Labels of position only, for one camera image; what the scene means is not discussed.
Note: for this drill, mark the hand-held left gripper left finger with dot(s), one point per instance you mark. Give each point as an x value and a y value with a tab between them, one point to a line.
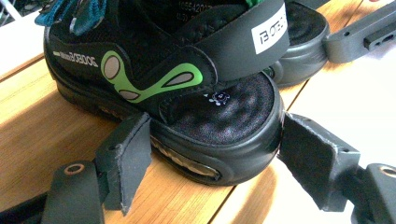
126	161

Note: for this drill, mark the black sandal with green marks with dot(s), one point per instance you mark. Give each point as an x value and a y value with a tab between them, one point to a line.
302	40
193	93

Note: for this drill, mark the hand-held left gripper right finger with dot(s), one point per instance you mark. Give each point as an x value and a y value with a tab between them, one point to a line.
317	161

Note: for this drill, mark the wooden slatted rack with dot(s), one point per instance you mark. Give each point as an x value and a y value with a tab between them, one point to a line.
46	124

